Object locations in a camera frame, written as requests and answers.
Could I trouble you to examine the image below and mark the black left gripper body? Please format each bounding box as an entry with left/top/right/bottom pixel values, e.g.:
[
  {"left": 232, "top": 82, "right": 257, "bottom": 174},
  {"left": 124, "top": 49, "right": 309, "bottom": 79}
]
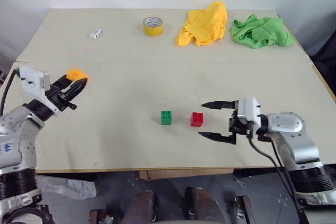
[{"left": 45, "top": 81, "right": 79, "bottom": 112}]

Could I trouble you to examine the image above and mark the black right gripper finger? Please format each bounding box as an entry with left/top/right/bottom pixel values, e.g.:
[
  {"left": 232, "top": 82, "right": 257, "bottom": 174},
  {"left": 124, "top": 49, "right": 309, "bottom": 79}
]
[
  {"left": 201, "top": 99, "right": 238, "bottom": 110},
  {"left": 197, "top": 131, "right": 237, "bottom": 146}
]

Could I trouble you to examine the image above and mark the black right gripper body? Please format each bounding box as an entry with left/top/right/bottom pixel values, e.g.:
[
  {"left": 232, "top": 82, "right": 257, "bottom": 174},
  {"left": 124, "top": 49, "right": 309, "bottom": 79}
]
[{"left": 228, "top": 109, "right": 254, "bottom": 138}]

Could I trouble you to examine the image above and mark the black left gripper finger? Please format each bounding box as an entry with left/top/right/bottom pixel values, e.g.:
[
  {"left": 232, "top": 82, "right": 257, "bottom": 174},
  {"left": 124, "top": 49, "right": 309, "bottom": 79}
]
[
  {"left": 65, "top": 78, "right": 88, "bottom": 102},
  {"left": 53, "top": 73, "right": 72, "bottom": 90}
]

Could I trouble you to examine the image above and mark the orange cube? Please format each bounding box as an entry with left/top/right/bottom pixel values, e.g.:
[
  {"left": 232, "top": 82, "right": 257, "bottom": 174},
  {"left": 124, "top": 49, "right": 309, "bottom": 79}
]
[{"left": 65, "top": 69, "right": 91, "bottom": 83}]

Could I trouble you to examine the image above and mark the red cube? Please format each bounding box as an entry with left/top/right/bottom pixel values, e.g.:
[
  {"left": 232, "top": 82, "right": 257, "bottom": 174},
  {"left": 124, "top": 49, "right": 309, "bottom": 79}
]
[{"left": 190, "top": 112, "right": 205, "bottom": 127}]

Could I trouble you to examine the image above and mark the wooden board under table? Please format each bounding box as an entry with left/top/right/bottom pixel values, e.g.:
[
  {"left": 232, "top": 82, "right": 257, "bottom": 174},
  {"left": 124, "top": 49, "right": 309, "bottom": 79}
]
[{"left": 139, "top": 168, "right": 234, "bottom": 181}]

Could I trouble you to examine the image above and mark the green cube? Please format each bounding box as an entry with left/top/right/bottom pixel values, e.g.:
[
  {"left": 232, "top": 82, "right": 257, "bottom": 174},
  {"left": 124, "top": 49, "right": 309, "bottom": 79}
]
[{"left": 160, "top": 110, "right": 173, "bottom": 125}]

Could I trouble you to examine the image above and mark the small white box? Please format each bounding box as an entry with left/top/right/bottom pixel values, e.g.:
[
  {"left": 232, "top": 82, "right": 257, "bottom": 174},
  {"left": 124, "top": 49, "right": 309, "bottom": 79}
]
[{"left": 88, "top": 28, "right": 103, "bottom": 39}]

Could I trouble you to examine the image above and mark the dark brown rounded shape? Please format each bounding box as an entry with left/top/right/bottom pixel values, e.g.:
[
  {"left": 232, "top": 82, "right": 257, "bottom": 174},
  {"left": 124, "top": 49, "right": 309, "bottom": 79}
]
[
  {"left": 122, "top": 190, "right": 159, "bottom": 224},
  {"left": 185, "top": 187, "right": 224, "bottom": 224}
]

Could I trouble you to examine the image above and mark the crumpled yellow cloth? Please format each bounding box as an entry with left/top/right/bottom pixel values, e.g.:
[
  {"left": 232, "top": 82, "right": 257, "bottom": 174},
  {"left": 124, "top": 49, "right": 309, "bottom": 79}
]
[{"left": 175, "top": 0, "right": 228, "bottom": 47}]

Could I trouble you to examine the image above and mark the crumpled green cloth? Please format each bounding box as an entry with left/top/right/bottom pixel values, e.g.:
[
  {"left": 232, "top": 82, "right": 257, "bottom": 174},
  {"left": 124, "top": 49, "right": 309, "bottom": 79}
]
[{"left": 230, "top": 13, "right": 296, "bottom": 49}]

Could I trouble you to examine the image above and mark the clear plastic bag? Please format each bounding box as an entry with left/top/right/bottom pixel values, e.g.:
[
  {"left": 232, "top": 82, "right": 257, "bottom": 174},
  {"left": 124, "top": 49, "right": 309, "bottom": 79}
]
[{"left": 36, "top": 175, "right": 97, "bottom": 200}]

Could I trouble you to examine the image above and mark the yellow tape roll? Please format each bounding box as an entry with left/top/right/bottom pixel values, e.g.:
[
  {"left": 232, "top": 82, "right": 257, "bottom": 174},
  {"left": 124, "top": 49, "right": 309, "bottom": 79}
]
[{"left": 143, "top": 16, "right": 164, "bottom": 37}]

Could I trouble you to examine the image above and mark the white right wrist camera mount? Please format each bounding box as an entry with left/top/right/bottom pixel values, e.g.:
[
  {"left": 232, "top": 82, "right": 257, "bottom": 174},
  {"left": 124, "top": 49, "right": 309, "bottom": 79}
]
[{"left": 235, "top": 97, "right": 264, "bottom": 135}]

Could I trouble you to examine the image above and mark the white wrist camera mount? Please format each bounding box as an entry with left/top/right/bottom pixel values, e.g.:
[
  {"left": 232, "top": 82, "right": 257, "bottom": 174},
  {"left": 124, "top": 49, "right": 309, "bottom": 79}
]
[
  {"left": 18, "top": 63, "right": 59, "bottom": 116},
  {"left": 235, "top": 97, "right": 264, "bottom": 135}
]

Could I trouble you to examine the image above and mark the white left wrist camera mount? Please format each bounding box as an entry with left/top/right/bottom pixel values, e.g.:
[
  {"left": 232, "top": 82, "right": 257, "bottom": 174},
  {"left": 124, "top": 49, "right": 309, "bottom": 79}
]
[{"left": 18, "top": 63, "right": 59, "bottom": 116}]

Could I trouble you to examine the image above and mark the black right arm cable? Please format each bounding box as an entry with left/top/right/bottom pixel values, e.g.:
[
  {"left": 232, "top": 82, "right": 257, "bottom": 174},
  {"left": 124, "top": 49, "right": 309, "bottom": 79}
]
[{"left": 246, "top": 134, "right": 302, "bottom": 224}]

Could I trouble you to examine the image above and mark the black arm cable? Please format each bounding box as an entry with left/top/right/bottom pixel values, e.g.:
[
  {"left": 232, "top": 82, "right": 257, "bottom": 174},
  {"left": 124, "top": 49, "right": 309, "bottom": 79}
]
[
  {"left": 246, "top": 134, "right": 302, "bottom": 224},
  {"left": 0, "top": 67, "right": 22, "bottom": 116}
]

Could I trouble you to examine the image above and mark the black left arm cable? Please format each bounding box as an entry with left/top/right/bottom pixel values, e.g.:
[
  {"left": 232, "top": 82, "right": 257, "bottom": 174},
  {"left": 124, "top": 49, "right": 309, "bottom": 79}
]
[{"left": 0, "top": 67, "right": 22, "bottom": 116}]

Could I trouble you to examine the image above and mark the metal bracket on floor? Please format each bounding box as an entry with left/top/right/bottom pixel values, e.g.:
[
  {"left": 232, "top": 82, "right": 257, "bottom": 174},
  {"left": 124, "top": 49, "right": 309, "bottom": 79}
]
[{"left": 233, "top": 195, "right": 253, "bottom": 220}]

